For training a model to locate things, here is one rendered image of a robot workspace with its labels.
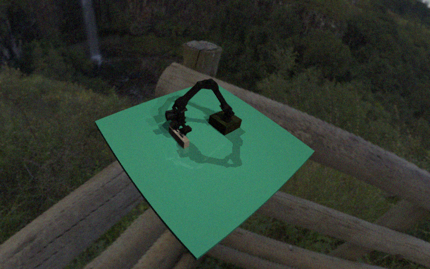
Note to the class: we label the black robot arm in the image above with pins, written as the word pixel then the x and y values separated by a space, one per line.
pixel 182 102

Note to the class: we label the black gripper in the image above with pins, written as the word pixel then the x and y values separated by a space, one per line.
pixel 185 128

